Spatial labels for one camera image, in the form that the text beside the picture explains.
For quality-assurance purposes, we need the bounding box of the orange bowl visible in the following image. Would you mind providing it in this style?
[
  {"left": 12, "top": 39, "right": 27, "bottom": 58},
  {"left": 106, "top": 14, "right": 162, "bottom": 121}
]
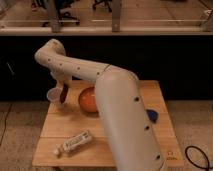
[{"left": 78, "top": 87, "right": 97, "bottom": 113}]

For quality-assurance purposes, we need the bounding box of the blue sponge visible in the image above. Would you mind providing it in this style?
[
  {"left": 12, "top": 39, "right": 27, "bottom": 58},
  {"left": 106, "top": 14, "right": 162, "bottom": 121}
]
[{"left": 147, "top": 109, "right": 158, "bottom": 123}]

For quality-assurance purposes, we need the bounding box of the black office chair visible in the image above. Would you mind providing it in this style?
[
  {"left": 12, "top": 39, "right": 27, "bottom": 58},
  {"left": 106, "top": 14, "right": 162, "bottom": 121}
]
[{"left": 31, "top": 0, "right": 80, "bottom": 25}]

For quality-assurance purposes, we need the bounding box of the wooden board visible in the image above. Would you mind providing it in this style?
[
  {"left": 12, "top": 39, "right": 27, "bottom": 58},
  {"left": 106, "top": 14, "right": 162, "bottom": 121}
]
[{"left": 32, "top": 80, "right": 184, "bottom": 169}]

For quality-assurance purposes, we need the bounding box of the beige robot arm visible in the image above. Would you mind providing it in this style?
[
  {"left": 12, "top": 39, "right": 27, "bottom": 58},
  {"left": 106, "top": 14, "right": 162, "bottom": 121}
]
[{"left": 35, "top": 39, "right": 167, "bottom": 171}]

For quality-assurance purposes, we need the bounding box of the white plastic bottle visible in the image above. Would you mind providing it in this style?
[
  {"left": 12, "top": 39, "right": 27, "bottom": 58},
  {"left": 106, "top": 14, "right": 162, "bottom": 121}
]
[{"left": 53, "top": 130, "right": 93, "bottom": 157}]

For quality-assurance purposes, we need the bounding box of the black cable loop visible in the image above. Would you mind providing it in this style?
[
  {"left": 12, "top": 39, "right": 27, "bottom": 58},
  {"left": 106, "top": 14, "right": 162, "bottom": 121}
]
[{"left": 184, "top": 145, "right": 212, "bottom": 171}]

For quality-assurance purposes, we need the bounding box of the black office chair base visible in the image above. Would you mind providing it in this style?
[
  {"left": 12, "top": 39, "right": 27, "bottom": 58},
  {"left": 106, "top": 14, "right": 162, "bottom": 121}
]
[{"left": 91, "top": 0, "right": 114, "bottom": 13}]

